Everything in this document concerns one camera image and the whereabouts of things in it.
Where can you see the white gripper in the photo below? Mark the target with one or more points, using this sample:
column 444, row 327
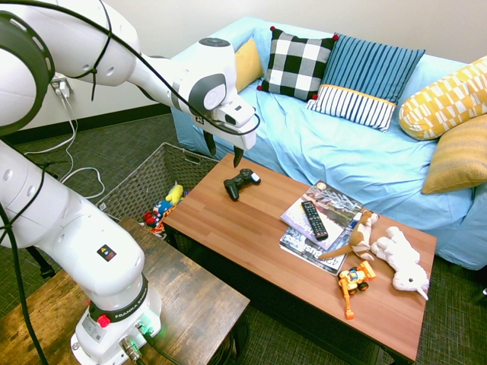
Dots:
column 243, row 131

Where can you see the black gamepad controller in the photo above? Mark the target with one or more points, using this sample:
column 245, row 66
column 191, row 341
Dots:
column 240, row 182

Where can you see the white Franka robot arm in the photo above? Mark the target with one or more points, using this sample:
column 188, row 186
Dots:
column 68, row 213

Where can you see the dark woven wicker basket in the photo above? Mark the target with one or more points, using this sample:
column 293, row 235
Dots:
column 152, row 182

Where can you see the yellow plush toy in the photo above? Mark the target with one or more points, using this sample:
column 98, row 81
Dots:
column 174, row 194

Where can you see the plain yellow cushion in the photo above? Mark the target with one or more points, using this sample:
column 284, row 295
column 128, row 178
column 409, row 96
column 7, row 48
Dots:
column 247, row 64

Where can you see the red blue plush toy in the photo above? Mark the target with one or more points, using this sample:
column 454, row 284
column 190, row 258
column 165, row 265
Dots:
column 156, row 216

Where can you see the black white checkered cushion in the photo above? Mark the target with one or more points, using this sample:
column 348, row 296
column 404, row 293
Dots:
column 298, row 62

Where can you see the black tv remote control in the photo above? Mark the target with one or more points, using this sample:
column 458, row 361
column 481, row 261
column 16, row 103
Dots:
column 315, row 219

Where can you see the light blue covered sofa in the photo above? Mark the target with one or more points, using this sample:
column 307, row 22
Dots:
column 342, row 152

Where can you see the magazine with building photo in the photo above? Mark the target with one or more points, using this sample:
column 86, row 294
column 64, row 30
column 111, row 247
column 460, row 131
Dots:
column 335, row 205

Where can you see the business magazine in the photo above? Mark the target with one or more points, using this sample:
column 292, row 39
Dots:
column 304, row 249

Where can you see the wooden coffee table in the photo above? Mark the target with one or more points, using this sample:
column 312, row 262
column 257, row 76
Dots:
column 304, row 254

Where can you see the blue striped cushion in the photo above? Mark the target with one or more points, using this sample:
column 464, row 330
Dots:
column 361, row 81

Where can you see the rustic wooden robot stand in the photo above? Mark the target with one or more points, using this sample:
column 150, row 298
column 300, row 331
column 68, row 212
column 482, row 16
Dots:
column 182, row 304

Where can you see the brown white plush dog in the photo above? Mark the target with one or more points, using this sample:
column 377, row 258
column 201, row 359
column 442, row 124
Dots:
column 359, row 235

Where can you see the orange toy excavator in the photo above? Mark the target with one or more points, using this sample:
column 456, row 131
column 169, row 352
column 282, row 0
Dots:
column 354, row 281

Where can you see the white plush unicorn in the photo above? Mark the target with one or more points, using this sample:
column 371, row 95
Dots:
column 403, row 258

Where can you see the yellow white patterned bolster pillow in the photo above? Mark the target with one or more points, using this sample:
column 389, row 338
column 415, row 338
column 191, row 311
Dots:
column 445, row 102

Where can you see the yellow striped cushion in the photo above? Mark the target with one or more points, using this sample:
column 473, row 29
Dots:
column 460, row 156

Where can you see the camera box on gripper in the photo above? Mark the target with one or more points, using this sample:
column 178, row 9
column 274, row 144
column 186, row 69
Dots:
column 235, row 114

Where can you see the wall power outlet with plugs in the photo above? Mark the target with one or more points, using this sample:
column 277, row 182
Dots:
column 60, row 86

